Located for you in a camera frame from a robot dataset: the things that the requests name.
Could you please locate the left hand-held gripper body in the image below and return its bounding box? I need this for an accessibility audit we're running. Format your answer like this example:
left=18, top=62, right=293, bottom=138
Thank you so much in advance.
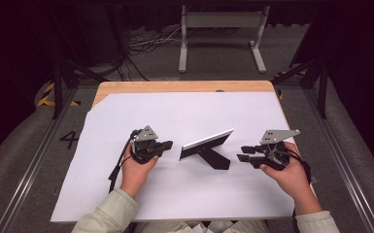
left=129, top=124, right=163, bottom=165

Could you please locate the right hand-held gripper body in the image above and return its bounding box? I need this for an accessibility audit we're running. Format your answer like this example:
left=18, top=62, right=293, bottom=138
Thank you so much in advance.
left=255, top=128, right=301, bottom=171

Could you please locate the black photo frame silver border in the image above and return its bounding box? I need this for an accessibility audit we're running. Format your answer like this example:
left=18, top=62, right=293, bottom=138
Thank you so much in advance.
left=179, top=128, right=235, bottom=171

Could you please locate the person's left hand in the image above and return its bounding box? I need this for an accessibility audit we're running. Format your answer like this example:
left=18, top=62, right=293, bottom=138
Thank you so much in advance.
left=119, top=146, right=159, bottom=199

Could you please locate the person's right hand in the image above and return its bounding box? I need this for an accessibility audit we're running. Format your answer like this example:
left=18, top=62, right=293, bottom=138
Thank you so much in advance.
left=258, top=142, right=319, bottom=209

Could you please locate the white paper sheet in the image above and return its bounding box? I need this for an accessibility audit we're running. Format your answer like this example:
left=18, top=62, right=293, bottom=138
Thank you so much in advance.
left=51, top=91, right=297, bottom=224

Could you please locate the yellow black floor tape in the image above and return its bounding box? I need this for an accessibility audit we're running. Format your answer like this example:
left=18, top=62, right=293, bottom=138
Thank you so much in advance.
left=272, top=68, right=306, bottom=101
left=36, top=82, right=81, bottom=108

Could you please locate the wooden table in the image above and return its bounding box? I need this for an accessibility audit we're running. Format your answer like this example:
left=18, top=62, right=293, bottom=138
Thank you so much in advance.
left=91, top=80, right=319, bottom=195

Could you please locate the black metal stand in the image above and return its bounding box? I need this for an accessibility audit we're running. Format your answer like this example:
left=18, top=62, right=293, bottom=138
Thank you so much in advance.
left=49, top=59, right=109, bottom=120
left=271, top=58, right=330, bottom=120

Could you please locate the grey metal stand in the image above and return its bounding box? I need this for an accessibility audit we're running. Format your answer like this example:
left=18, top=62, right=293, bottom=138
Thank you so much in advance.
left=178, top=4, right=271, bottom=74

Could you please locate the left hand-held gripper cable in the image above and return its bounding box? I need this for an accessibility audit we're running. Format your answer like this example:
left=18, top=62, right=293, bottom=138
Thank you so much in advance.
left=108, top=130, right=136, bottom=194

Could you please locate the hand-held gripper cable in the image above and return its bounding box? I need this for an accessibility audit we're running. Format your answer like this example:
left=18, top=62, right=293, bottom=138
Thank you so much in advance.
left=108, top=130, right=136, bottom=194
left=285, top=149, right=313, bottom=186

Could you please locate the right hand-held gripper cable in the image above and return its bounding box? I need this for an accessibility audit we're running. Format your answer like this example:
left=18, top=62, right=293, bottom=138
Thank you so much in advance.
left=285, top=149, right=313, bottom=186

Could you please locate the aluminium floor rail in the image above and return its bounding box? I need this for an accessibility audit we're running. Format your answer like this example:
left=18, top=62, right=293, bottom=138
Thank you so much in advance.
left=302, top=86, right=374, bottom=233
left=0, top=86, right=80, bottom=233

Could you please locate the black floor cable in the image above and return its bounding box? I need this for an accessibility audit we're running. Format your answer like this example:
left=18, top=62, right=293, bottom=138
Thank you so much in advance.
left=101, top=52, right=151, bottom=83

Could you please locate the bundle of floor cables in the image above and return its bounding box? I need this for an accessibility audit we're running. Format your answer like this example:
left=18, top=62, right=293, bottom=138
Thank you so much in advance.
left=127, top=26, right=183, bottom=55

